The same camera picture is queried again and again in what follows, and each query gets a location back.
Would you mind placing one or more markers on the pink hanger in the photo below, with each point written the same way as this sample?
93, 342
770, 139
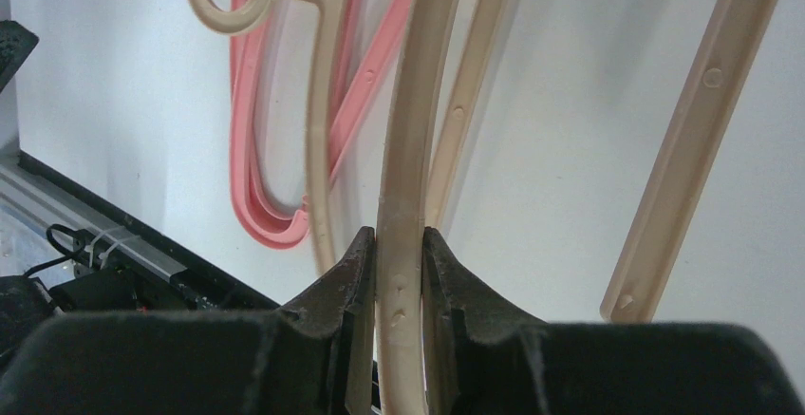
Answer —
258, 217
358, 98

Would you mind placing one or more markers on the pink hanger left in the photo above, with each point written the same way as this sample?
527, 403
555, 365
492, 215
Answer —
258, 217

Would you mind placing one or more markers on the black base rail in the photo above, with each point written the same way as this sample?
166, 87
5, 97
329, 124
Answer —
170, 275

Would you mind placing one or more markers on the beige hanger table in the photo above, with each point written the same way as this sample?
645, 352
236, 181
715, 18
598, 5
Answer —
711, 91

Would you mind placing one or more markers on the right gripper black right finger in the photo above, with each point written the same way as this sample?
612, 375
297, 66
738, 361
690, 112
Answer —
485, 355

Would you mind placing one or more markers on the pink hanger middle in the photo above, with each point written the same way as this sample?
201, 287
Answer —
358, 98

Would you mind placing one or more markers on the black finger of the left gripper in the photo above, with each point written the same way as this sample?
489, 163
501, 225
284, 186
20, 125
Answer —
16, 44

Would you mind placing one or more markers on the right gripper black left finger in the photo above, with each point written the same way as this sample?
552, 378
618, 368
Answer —
312, 355

